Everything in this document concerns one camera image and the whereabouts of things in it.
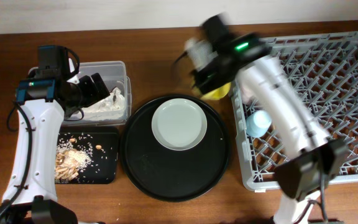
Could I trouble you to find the round black tray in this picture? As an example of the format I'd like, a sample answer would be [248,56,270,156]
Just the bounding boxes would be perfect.
[119,94,231,202]

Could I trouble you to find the light grey plate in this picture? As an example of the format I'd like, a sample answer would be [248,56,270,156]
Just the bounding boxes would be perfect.
[151,98,208,151]

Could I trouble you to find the black rectangular tray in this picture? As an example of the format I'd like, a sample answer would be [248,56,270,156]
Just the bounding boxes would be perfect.
[58,126,119,184]

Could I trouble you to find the blue cup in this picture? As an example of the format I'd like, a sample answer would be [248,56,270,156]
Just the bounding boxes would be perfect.
[246,110,272,138]

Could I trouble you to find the yellow bowl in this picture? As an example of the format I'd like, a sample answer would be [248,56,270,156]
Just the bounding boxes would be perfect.
[192,83,231,101]

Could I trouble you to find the pink cup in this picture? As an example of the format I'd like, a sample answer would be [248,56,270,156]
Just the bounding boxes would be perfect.
[239,85,254,105]

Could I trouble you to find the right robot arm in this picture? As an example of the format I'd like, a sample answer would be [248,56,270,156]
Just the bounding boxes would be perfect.
[185,15,348,223]

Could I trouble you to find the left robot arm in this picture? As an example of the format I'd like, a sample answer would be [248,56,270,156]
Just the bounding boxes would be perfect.
[0,45,110,223]

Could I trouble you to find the grey dishwasher rack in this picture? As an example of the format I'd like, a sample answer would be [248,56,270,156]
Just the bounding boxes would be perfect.
[230,31,358,192]

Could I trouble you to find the clear plastic bin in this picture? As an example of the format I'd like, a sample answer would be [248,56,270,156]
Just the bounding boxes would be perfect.
[23,60,132,129]

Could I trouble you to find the white napkin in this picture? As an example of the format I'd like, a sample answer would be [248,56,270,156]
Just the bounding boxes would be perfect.
[83,87,126,121]

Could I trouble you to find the food scraps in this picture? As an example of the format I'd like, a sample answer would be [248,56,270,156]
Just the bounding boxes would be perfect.
[54,132,109,184]

